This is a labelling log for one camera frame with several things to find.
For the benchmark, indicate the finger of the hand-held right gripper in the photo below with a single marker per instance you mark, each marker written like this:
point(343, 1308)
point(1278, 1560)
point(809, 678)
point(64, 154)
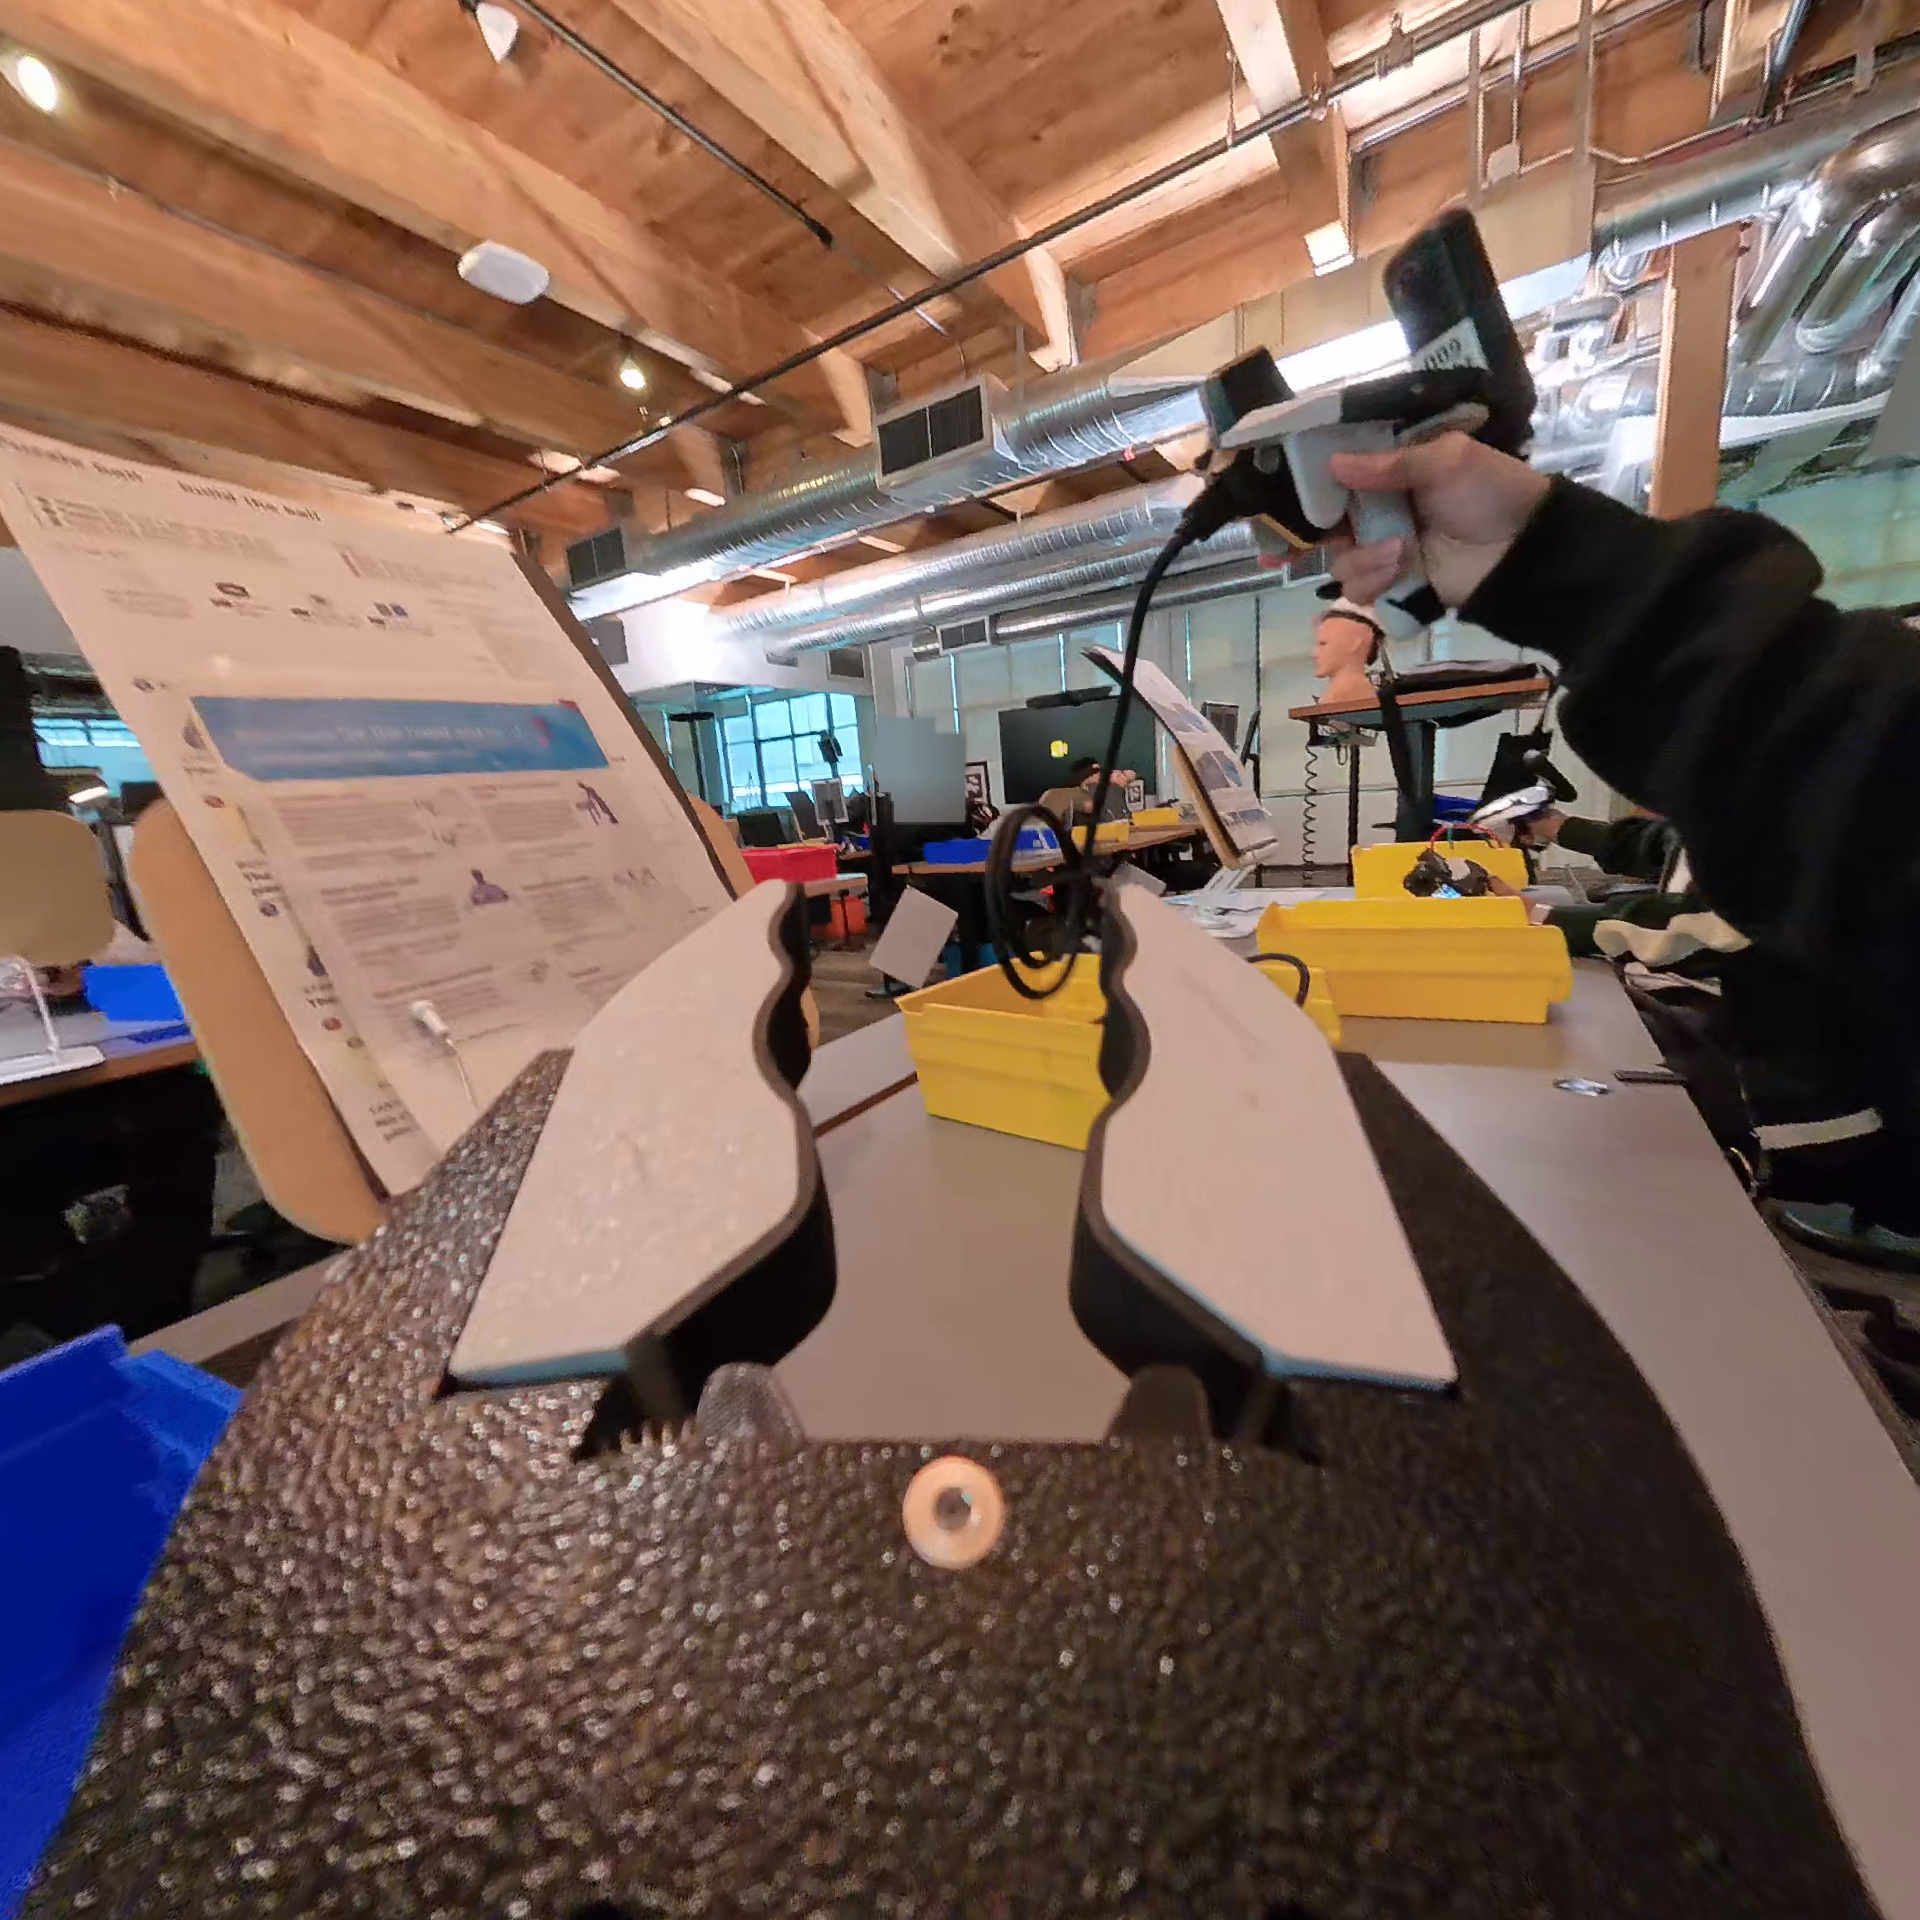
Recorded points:
point(1324, 414)
point(1316, 490)

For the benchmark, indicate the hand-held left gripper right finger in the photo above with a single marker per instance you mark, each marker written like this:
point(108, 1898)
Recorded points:
point(1260, 1185)

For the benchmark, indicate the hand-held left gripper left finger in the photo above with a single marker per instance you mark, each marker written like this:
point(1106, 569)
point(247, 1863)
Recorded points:
point(661, 1141)

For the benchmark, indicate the yellow plastic bin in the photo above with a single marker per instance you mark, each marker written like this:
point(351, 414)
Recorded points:
point(1409, 962)
point(1384, 874)
point(992, 1049)

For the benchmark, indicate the blue plastic bin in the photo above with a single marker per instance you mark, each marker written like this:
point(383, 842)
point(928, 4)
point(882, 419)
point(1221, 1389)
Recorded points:
point(77, 1501)

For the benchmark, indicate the person's right forearm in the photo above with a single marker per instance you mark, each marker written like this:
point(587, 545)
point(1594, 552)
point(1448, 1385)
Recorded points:
point(1693, 706)

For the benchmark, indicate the wooden standing desk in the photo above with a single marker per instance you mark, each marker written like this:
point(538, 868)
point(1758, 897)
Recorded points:
point(1427, 699)

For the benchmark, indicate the grey desk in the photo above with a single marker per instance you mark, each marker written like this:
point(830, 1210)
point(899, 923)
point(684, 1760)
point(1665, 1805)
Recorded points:
point(1574, 1200)

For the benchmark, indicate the person's right hand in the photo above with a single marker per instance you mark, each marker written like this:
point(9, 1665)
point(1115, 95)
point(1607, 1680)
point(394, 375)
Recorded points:
point(1478, 501)

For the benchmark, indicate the mannequin head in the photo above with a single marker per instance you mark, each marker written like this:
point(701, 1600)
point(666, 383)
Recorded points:
point(1348, 652)

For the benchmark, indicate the tilted instruction board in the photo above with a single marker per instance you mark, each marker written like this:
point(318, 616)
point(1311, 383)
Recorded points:
point(1204, 751)

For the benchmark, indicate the row of red bins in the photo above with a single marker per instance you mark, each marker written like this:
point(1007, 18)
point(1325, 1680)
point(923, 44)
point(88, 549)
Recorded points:
point(787, 864)

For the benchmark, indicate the grey sheet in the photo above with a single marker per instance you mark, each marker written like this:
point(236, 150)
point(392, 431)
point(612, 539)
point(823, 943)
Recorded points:
point(914, 939)

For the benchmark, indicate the small blue bin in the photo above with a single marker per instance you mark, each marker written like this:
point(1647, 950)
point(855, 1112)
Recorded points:
point(976, 851)

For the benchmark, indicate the wooden instruction board stand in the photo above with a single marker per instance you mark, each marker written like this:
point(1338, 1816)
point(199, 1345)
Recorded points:
point(373, 781)

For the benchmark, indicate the white ceiling device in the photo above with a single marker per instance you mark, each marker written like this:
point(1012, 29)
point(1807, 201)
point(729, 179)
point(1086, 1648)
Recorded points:
point(501, 276)

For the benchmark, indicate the dark wall monitor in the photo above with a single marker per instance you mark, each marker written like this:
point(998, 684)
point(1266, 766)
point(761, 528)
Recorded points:
point(1048, 741)

